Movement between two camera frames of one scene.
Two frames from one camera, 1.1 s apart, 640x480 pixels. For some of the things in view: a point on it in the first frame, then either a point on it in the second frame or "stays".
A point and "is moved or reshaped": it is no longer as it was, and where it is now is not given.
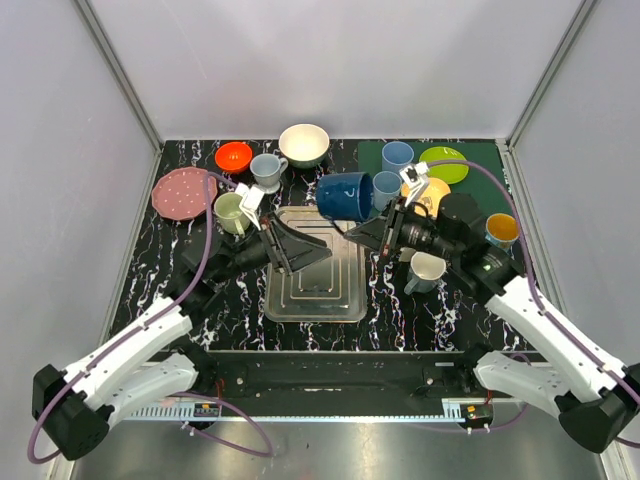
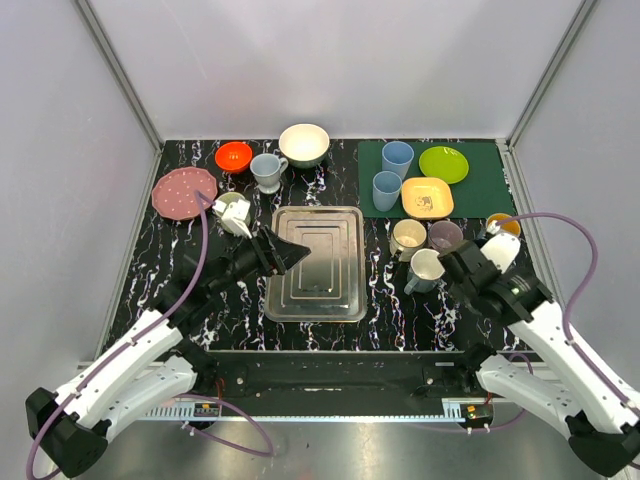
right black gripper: [383, 233] to [457, 292]
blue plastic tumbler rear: [395, 155] stays
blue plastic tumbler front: [386, 186] stays
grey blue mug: [423, 273] stays
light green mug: [230, 217] is moved or reshaped
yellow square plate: [435, 189] stays
